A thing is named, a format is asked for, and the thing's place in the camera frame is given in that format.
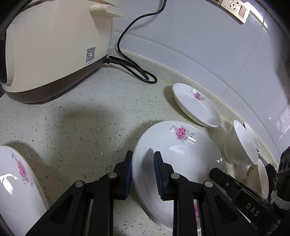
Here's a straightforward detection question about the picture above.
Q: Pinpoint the large floral white plate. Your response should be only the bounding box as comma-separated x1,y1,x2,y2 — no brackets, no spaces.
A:
0,145,50,236
131,120,231,234

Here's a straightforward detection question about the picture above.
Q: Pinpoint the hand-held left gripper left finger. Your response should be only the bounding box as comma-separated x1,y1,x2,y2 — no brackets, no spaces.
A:
25,150,133,236

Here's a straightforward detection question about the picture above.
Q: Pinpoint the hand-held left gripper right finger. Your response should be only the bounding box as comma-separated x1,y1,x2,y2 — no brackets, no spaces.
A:
153,151,257,236

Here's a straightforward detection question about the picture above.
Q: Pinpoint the white bowl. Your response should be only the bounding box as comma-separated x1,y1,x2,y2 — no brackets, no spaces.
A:
246,159,270,200
224,120,261,166
243,121,262,152

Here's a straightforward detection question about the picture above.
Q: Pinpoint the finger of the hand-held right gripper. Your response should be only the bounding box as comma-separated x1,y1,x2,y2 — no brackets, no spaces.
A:
265,163,277,199
209,167,273,228

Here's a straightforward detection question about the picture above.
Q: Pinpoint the cream rice cooker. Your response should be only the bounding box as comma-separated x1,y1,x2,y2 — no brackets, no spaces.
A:
0,0,124,105

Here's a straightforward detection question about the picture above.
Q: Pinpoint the small floral white plate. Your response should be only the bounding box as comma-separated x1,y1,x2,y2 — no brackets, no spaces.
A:
172,83,222,128

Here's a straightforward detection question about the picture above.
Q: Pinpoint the black power cable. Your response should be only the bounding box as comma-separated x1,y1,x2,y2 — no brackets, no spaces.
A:
103,0,167,84

